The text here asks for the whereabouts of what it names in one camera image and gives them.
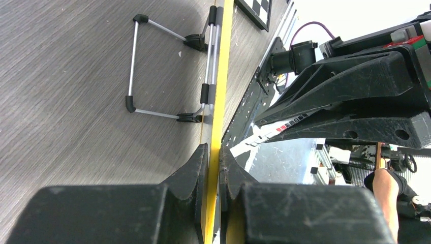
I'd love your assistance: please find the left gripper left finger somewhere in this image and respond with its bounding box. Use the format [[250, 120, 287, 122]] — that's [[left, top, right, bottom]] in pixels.
[[7, 144, 208, 243]]

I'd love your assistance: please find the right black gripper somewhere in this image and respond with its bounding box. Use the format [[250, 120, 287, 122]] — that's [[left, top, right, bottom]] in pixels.
[[255, 13, 430, 149]]

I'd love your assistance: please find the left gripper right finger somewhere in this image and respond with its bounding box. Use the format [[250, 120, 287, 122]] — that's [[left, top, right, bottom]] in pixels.
[[219, 147, 394, 243]]

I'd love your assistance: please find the yellow framed whiteboard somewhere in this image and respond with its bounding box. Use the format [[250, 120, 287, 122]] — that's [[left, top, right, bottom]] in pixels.
[[200, 1, 234, 243]]

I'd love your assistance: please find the person forearm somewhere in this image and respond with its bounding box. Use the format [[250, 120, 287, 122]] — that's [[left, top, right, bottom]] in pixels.
[[364, 168, 414, 241]]

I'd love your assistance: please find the metal whiteboard stand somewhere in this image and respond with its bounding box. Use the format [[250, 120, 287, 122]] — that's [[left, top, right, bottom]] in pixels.
[[124, 5, 224, 124]]

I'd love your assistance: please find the black white checkerboard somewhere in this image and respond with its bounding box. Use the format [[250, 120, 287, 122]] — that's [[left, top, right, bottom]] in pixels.
[[234, 0, 272, 32]]

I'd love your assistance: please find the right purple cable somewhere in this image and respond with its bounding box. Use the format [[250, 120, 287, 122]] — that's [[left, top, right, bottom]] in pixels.
[[289, 20, 337, 46]]

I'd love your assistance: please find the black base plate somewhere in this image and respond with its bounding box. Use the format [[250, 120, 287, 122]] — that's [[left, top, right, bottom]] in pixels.
[[222, 37, 292, 157]]

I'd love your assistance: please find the aluminium rail frame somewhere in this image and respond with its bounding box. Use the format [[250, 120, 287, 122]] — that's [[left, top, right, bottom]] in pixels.
[[258, 1, 297, 68]]

